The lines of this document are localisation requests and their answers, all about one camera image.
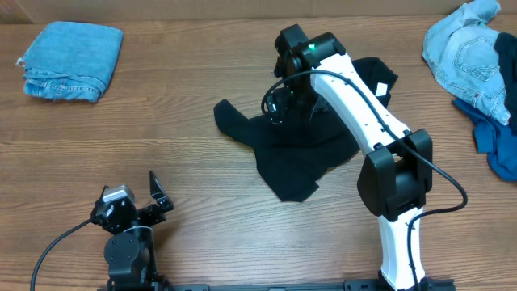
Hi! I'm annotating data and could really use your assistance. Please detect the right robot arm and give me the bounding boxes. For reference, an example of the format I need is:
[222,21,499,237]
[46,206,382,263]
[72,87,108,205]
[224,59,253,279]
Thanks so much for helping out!
[274,24,432,290]

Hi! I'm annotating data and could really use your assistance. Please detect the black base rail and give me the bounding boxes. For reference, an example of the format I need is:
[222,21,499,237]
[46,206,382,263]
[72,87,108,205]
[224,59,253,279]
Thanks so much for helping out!
[145,278,456,291]

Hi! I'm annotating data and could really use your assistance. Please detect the navy blue garment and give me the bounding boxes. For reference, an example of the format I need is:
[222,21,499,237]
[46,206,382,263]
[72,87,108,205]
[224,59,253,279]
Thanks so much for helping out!
[494,32,516,135]

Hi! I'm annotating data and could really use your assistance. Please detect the folded blue jeans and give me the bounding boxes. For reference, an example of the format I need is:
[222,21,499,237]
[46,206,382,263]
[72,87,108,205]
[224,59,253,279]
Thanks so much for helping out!
[16,21,124,103]

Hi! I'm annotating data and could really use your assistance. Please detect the royal blue garment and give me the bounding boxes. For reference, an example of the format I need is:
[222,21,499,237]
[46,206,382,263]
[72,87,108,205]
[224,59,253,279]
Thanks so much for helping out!
[452,99,516,182]

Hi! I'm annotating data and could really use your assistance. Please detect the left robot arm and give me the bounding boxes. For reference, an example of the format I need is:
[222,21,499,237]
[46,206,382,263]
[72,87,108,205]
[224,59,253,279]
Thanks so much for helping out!
[90,171,174,290]

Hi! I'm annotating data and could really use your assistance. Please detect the light blue denim jeans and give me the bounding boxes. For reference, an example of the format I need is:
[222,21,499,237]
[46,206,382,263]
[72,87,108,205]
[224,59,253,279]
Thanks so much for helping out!
[422,0,511,125]

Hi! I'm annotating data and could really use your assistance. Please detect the black t-shirt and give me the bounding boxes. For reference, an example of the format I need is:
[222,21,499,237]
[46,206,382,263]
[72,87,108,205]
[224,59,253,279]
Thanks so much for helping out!
[212,56,400,204]

